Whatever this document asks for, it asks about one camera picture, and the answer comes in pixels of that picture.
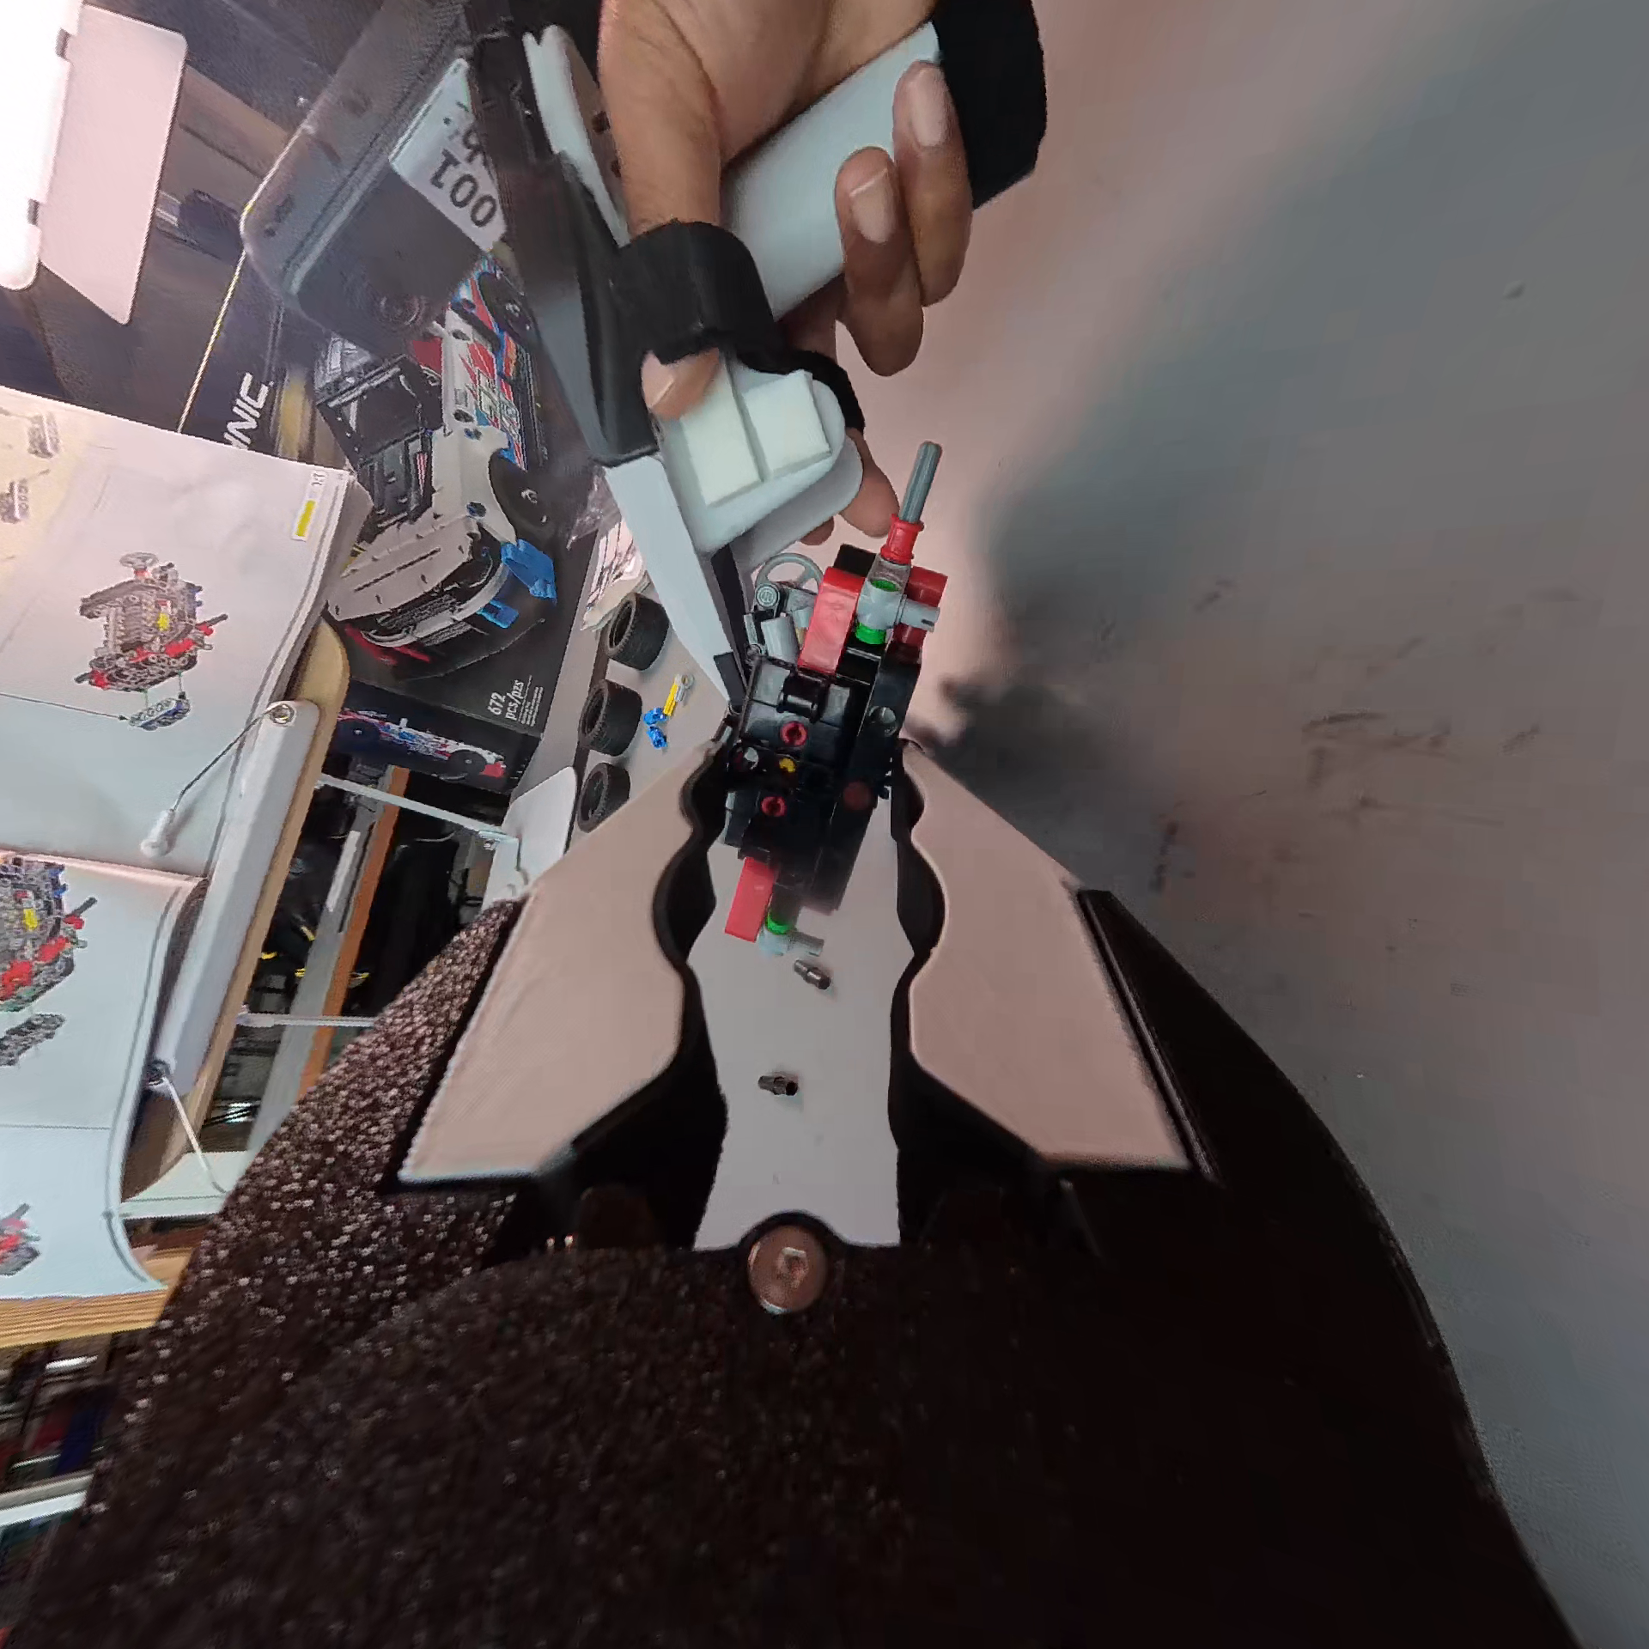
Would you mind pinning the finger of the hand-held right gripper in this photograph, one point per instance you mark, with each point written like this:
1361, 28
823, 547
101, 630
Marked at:
677, 568

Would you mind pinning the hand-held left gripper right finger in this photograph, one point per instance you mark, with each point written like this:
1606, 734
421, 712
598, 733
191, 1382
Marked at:
1031, 1006

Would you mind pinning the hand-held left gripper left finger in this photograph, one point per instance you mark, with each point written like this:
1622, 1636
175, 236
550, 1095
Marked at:
553, 1032

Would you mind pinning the black red brick assembly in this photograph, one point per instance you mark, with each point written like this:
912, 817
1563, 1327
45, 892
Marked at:
811, 734

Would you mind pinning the grey desk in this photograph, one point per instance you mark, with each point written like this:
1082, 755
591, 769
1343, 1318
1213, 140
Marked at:
1288, 516

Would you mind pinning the person's right hand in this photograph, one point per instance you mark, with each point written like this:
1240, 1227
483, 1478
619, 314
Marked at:
682, 90

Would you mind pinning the black toy tyre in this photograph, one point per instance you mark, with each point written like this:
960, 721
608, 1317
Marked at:
603, 796
637, 635
610, 719

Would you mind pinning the small blue pins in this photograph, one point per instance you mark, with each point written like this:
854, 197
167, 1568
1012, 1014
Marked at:
661, 729

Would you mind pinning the black toy car box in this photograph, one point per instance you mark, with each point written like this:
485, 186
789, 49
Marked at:
438, 568

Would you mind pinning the building instruction booklet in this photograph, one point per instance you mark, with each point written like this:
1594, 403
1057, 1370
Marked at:
129, 722

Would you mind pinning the white panel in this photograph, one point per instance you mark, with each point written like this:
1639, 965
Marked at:
89, 156

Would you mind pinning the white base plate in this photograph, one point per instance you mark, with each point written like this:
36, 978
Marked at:
541, 837

